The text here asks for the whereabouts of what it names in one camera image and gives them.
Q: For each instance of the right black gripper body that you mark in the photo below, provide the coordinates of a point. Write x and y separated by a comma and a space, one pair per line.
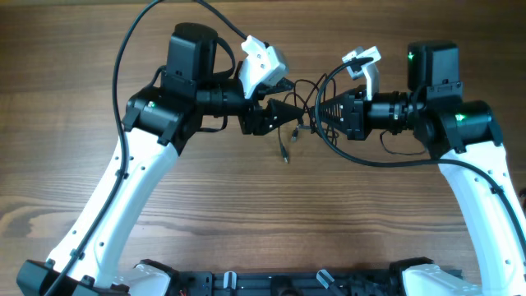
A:
356, 113

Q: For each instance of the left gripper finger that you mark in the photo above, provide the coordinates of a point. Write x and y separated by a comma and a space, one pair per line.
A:
283, 85
278, 113

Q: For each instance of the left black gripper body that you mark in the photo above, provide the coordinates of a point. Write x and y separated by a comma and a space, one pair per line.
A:
252, 119

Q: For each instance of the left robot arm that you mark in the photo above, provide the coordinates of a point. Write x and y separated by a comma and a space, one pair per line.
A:
158, 122

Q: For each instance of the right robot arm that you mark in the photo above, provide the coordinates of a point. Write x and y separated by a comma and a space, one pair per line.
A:
463, 139

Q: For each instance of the left grey rail clip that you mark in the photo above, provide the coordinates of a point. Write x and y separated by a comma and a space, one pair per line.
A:
230, 280

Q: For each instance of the grey rail clip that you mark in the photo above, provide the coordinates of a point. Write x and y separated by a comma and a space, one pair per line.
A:
230, 280
325, 279

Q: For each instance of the right grey rail clip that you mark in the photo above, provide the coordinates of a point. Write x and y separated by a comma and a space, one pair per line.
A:
325, 279

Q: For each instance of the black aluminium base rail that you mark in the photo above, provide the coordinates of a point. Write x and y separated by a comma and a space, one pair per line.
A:
351, 283

